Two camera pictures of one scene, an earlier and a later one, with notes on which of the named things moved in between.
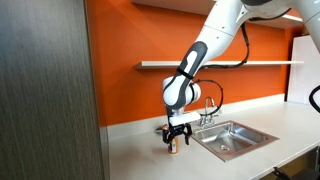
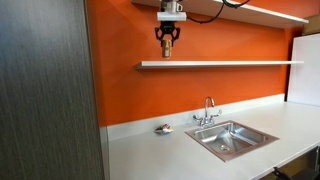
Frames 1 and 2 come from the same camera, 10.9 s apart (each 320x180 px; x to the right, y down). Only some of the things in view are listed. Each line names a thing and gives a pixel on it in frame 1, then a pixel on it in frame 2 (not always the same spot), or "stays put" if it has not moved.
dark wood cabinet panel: [49, 121] stays put
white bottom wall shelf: [175, 64] stays put
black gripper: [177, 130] to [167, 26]
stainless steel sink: [231, 139] stays put
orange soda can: [175, 145] to [166, 48]
